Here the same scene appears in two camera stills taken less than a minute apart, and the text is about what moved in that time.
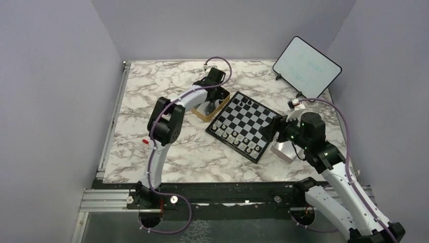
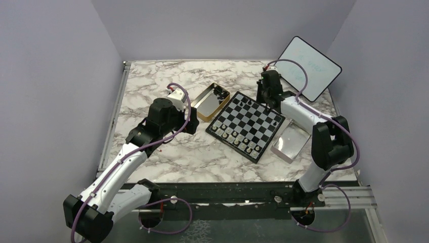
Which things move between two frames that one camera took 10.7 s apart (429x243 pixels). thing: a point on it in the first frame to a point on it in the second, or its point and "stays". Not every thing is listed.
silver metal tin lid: (287, 151) stays
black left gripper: (216, 95) to (193, 123)
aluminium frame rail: (114, 123) stays
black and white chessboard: (238, 125) stays
